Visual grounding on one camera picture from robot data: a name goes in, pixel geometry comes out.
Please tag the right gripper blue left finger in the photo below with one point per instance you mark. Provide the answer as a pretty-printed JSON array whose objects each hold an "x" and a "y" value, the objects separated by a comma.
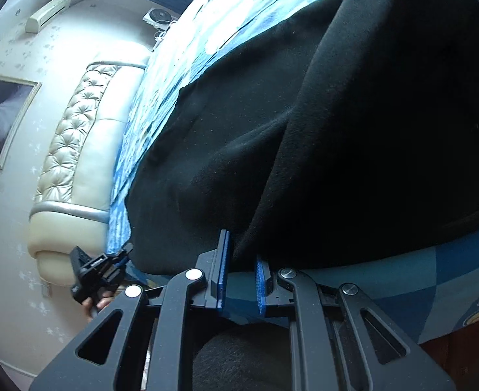
[{"x": 218, "y": 276}]

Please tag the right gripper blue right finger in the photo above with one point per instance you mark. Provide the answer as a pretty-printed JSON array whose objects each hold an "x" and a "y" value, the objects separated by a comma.
[{"x": 263, "y": 284}]

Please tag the black pants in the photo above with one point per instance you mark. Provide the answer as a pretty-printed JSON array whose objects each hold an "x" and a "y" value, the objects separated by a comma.
[{"x": 347, "y": 133}]

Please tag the person left hand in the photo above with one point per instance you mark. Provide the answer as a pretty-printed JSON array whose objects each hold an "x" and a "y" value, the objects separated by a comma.
[{"x": 91, "y": 309}]

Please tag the cream tufted leather headboard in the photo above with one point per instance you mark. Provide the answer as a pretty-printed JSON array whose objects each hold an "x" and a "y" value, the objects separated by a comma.
[{"x": 71, "y": 205}]

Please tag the blue patterned bedspread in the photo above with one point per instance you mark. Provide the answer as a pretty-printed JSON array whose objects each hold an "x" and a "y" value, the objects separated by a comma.
[{"x": 430, "y": 292}]

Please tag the white fan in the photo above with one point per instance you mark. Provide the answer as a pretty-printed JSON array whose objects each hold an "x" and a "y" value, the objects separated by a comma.
[{"x": 159, "y": 18}]

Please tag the framed wall picture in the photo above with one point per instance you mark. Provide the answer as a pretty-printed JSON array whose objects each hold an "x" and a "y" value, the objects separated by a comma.
[{"x": 16, "y": 95}]

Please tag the white wall air conditioner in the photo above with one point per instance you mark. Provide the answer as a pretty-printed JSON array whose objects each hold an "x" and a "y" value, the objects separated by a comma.
[{"x": 37, "y": 21}]

